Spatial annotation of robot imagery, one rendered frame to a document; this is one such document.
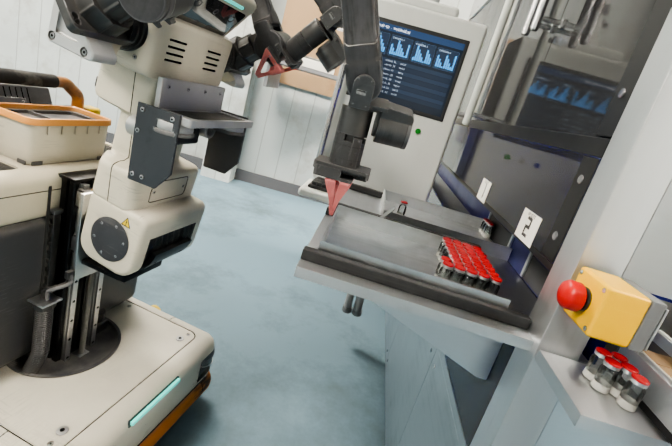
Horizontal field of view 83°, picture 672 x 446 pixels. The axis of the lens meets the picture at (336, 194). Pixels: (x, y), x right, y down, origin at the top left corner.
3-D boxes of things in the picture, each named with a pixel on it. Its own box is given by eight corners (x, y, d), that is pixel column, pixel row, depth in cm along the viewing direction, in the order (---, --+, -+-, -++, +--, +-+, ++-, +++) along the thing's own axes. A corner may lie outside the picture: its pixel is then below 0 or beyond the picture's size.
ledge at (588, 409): (623, 388, 59) (629, 377, 58) (688, 464, 46) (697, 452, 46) (534, 359, 60) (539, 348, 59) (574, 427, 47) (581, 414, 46)
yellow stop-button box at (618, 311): (609, 323, 55) (632, 280, 54) (642, 354, 48) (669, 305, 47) (558, 307, 56) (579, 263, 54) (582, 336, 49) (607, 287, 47)
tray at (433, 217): (482, 229, 123) (486, 219, 123) (507, 260, 98) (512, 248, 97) (381, 199, 125) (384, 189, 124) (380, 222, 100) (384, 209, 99)
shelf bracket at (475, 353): (482, 370, 76) (507, 314, 73) (486, 380, 73) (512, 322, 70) (318, 317, 78) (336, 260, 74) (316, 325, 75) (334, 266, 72)
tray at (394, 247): (471, 260, 91) (476, 246, 90) (503, 318, 66) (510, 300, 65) (334, 217, 93) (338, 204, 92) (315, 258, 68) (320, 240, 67)
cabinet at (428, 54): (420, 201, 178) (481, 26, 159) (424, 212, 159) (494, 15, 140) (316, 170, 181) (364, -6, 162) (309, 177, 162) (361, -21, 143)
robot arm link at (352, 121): (344, 97, 70) (343, 97, 64) (381, 106, 70) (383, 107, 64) (335, 134, 72) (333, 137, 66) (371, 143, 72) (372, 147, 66)
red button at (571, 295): (575, 306, 54) (588, 281, 53) (590, 321, 50) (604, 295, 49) (549, 297, 54) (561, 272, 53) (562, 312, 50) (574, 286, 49)
